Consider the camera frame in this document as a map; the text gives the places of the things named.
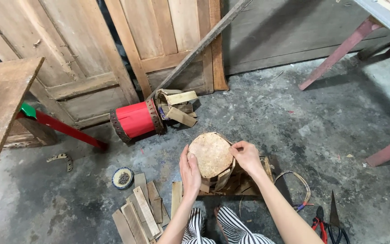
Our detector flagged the person's left hand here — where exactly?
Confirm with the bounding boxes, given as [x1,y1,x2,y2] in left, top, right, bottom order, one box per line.
[179,145,202,198]

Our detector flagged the person's right hand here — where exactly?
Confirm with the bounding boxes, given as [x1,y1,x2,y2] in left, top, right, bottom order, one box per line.
[229,141,267,177]

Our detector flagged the unfinished small wooden drum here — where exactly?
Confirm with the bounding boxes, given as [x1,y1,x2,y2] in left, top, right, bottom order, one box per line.
[187,132,237,194]

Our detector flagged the low wooden work stand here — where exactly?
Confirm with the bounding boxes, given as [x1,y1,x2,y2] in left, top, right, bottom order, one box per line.
[198,155,274,197]

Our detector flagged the dark flat saw blade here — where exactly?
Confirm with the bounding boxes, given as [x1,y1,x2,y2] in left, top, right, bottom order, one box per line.
[268,155,294,206]

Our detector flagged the pile of wooden slats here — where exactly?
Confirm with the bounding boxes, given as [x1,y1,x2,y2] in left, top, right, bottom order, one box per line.
[112,173,184,244]

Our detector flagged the rattan hoop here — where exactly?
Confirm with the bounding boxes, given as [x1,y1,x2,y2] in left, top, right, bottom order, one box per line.
[274,170,313,211]

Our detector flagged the blue-rimmed bowl of nails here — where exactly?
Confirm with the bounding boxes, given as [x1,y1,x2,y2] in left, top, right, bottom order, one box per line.
[111,167,135,190]

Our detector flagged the striped black-white trousers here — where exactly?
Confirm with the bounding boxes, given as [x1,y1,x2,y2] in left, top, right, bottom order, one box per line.
[181,206,277,244]

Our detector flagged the red drum with studded bands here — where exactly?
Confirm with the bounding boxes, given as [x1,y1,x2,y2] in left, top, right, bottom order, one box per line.
[109,98,165,144]

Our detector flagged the long grey wooden stick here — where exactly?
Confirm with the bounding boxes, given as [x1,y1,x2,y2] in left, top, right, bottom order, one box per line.
[146,0,252,101]

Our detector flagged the curved studded strip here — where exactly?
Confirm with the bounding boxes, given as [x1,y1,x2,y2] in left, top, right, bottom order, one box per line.
[46,153,74,172]

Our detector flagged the red table leg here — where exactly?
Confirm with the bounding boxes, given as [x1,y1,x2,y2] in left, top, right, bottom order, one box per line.
[15,109,108,152]

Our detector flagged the large grey wooden board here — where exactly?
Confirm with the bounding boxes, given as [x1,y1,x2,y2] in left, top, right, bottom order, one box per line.
[221,0,390,76]

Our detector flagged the weathered wooden door panel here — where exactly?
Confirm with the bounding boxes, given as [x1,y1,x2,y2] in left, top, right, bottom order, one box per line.
[104,0,230,99]
[0,0,140,130]

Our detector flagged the grey table with red legs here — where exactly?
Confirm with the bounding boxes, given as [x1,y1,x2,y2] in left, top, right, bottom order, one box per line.
[298,0,390,167]

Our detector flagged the green plastic cap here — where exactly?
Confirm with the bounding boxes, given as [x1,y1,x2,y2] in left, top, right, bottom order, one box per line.
[19,102,37,119]

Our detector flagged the worn wooden table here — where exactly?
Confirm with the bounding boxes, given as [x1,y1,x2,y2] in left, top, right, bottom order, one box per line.
[0,56,45,203]

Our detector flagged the red-handled pliers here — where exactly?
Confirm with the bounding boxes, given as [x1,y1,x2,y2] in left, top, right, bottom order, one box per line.
[311,206,330,244]

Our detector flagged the black-handled shears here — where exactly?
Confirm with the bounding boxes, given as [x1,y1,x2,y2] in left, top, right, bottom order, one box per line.
[328,190,351,244]

